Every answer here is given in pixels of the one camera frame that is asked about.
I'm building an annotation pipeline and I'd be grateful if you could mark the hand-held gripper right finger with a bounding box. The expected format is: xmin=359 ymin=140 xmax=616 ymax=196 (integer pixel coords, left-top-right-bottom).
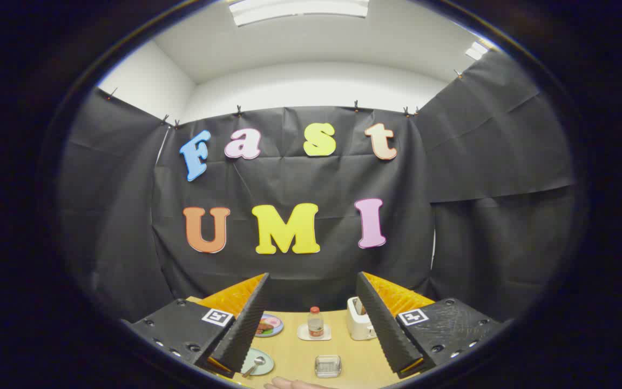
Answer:
xmin=356 ymin=272 xmax=506 ymax=379

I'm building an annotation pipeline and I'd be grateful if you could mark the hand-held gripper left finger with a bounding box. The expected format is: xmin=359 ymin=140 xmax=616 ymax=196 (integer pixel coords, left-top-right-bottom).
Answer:
xmin=122 ymin=273 xmax=270 ymax=379

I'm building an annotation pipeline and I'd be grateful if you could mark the metal spoon with wooden handle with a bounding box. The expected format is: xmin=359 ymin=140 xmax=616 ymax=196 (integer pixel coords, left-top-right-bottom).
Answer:
xmin=242 ymin=356 xmax=266 ymax=378

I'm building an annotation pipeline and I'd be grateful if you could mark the white toaster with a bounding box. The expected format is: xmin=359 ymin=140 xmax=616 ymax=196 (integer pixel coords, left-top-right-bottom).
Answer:
xmin=347 ymin=296 xmax=377 ymax=341

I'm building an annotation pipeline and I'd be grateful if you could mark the blue plate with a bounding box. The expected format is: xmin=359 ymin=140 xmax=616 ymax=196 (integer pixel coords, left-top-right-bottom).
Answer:
xmin=254 ymin=313 xmax=284 ymax=338

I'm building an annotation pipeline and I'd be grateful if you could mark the pale green plate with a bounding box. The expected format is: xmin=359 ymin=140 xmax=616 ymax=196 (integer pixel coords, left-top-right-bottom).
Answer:
xmin=241 ymin=347 xmax=275 ymax=376

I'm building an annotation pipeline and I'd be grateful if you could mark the white square coaster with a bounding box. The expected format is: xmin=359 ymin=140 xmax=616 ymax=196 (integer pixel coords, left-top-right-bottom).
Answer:
xmin=297 ymin=323 xmax=332 ymax=341

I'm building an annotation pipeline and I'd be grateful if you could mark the clear bottle with red cap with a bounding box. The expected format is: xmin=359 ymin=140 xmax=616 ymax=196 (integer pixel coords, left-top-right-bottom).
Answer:
xmin=308 ymin=306 xmax=324 ymax=338

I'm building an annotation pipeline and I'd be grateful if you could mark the long ceiling light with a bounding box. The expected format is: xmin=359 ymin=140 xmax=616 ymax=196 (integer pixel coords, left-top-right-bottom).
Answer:
xmin=228 ymin=0 xmax=370 ymax=26

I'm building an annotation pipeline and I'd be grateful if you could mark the metal wire basket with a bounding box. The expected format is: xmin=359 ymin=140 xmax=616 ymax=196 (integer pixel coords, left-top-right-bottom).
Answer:
xmin=314 ymin=355 xmax=342 ymax=378

